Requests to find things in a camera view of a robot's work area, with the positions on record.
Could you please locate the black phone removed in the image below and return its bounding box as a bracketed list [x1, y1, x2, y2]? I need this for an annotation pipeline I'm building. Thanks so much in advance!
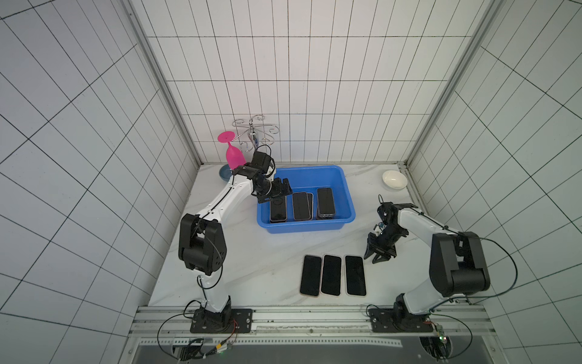
[299, 255, 322, 297]
[321, 255, 342, 296]
[345, 256, 367, 297]
[270, 197, 287, 224]

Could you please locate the black phone stack top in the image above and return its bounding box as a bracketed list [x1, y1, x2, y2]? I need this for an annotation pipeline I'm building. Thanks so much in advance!
[292, 192, 310, 221]

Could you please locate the black phone stack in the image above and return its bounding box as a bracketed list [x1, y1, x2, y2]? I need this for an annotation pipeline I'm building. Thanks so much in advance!
[292, 192, 310, 221]
[317, 187, 336, 219]

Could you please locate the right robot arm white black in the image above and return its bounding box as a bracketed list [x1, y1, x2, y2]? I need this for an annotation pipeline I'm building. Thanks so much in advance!
[364, 202, 490, 332]

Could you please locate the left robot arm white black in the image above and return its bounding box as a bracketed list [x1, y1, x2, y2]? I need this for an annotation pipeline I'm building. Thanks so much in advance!
[178, 163, 293, 330]

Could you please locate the black phone middle stack under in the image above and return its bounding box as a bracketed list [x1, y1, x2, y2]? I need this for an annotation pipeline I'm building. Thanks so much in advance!
[307, 193, 315, 220]

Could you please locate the black phone right stack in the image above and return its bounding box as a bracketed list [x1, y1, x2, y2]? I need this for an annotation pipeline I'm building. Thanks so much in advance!
[317, 187, 336, 219]

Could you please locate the blue plastic storage box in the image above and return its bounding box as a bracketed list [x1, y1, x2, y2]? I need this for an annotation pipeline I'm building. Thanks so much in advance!
[257, 165, 356, 234]

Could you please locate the blue grey saucer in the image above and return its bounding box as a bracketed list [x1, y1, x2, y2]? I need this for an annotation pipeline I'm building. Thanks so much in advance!
[219, 164, 233, 183]

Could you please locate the pink wine glass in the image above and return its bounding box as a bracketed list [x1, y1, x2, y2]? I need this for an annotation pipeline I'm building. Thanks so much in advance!
[218, 131, 246, 171]

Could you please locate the white bowl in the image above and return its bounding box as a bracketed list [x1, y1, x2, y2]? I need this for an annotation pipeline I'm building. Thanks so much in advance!
[382, 170, 408, 190]

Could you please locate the right electronics board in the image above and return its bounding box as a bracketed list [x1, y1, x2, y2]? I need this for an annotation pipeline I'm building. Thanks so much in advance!
[428, 322, 452, 360]

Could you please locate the electronics board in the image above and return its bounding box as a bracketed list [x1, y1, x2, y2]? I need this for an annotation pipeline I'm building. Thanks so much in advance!
[428, 322, 452, 360]
[171, 338, 233, 362]

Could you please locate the left electronics board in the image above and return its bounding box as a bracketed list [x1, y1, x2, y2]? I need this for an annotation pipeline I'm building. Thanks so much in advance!
[171, 338, 233, 362]

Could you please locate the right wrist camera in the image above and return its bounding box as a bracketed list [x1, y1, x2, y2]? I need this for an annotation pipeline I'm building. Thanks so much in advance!
[377, 202, 419, 228]

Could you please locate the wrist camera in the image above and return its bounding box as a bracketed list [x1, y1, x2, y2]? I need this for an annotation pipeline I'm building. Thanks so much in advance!
[251, 150, 276, 177]
[377, 202, 419, 228]

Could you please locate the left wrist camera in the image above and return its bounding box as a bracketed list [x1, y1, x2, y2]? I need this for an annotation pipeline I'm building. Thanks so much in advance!
[251, 150, 276, 177]

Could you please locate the silver wire glass rack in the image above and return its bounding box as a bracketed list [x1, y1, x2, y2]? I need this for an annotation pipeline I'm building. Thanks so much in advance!
[232, 115, 280, 153]

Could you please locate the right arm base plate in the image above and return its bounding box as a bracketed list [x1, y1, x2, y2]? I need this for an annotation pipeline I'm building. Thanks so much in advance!
[367, 308, 433, 334]

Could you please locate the right base cable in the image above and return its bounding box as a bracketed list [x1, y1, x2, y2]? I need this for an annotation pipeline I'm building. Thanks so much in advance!
[366, 236, 519, 360]

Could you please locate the base cable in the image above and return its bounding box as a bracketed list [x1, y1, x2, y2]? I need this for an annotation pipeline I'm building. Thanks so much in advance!
[156, 268, 237, 361]
[366, 236, 519, 360]

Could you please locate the left base cable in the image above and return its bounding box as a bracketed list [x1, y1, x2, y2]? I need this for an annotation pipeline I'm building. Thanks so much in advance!
[156, 268, 237, 361]

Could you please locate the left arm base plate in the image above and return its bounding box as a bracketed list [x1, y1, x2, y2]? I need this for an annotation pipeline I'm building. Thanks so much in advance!
[189, 307, 254, 334]

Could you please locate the aluminium mounting rail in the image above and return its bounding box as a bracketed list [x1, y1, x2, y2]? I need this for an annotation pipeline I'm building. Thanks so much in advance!
[129, 304, 499, 347]

